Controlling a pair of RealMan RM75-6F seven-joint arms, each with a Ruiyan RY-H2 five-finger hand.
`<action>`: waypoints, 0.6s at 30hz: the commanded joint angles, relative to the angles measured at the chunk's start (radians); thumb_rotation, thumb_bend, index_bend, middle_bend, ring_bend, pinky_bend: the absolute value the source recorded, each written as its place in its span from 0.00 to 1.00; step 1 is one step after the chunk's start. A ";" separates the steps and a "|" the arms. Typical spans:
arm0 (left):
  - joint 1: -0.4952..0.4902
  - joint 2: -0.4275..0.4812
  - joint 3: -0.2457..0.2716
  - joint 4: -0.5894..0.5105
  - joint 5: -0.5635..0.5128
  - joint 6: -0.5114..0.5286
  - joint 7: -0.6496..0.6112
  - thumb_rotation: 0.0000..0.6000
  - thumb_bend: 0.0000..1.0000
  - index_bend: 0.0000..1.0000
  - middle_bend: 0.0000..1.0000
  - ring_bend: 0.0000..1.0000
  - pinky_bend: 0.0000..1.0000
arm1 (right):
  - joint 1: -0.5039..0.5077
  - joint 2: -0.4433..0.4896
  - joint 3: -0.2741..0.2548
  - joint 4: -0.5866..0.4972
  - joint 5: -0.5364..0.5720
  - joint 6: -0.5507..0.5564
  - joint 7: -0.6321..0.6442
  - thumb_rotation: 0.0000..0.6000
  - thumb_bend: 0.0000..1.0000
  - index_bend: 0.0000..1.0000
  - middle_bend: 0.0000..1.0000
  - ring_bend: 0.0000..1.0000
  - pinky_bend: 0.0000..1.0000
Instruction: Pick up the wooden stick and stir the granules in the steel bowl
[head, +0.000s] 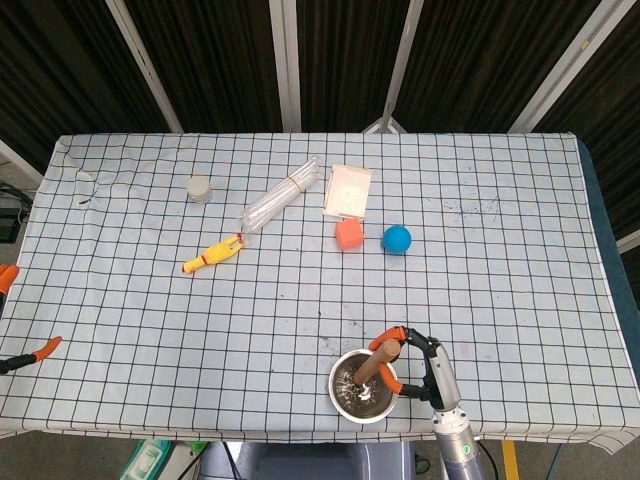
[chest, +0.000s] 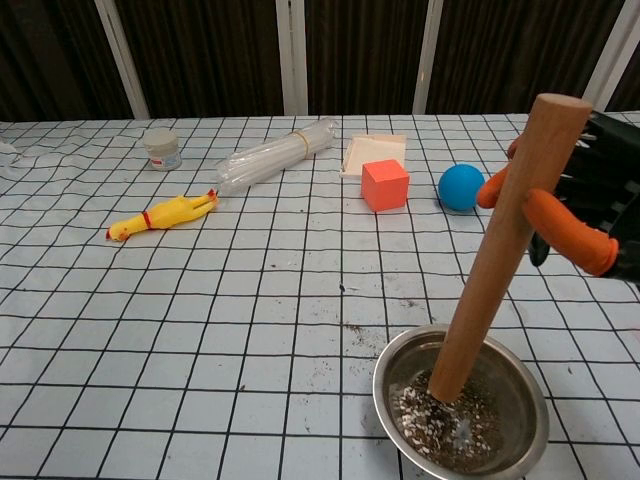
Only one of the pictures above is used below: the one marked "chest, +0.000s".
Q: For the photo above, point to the yellow rubber chicken toy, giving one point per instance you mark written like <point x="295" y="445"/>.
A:
<point x="165" y="212"/>

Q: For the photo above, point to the crushed brown and white bits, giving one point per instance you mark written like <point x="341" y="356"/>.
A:
<point x="425" y="425"/>

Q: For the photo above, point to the stainless steel bowl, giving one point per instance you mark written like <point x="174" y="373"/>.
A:
<point x="400" y="360"/>

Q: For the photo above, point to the wooden rolling pin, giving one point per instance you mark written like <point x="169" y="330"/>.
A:
<point x="500" y="240"/>

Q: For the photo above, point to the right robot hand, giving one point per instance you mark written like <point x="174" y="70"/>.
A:
<point x="575" y="235"/>

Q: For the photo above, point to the checkered tablecloth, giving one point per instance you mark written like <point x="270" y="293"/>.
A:
<point x="200" y="325"/>

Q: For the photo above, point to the clear plastic tube bundle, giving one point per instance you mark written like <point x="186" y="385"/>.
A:
<point x="265" y="161"/>

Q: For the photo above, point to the orange cube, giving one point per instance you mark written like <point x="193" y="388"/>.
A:
<point x="385" y="187"/>

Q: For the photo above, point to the white frame post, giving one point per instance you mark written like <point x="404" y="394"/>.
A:
<point x="427" y="60"/>
<point x="612" y="55"/>
<point x="292" y="60"/>
<point x="122" y="60"/>

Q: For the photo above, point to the shallow wooden tray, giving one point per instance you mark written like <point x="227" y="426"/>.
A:
<point x="375" y="147"/>

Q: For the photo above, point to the tan rubber band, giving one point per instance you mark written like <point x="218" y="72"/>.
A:
<point x="301" y="142"/>

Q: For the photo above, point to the small jar with grey lid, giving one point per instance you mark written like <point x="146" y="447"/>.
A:
<point x="161" y="150"/>

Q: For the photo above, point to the blue ball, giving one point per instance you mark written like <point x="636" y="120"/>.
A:
<point x="457" y="187"/>

